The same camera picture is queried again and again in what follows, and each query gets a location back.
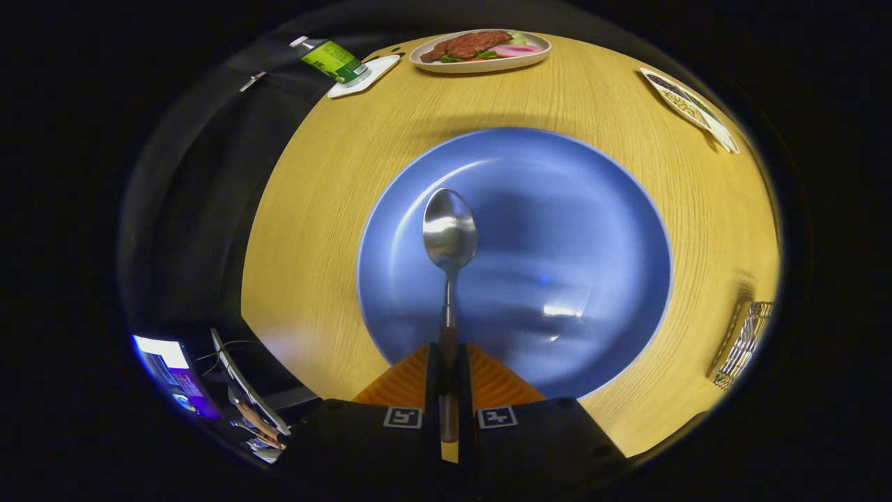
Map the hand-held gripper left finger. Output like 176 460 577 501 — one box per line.
275 343 441 485

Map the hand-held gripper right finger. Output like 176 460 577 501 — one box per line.
456 343 628 485

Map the metal spoon brown handle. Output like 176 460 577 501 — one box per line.
422 188 479 443

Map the white monitor back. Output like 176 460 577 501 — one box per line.
210 328 292 436

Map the computer monitor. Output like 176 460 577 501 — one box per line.
132 335 222 420

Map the blue plate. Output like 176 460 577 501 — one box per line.
356 127 674 400

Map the metal perforated basket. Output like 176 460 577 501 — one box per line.
709 301 774 390

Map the white divided dish with beans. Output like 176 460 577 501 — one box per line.
640 68 740 154

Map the white square coaster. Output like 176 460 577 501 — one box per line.
327 54 402 99

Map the green plastic bottle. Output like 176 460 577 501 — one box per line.
289 36 369 86

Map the oval plate with meat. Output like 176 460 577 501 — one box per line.
408 29 552 75

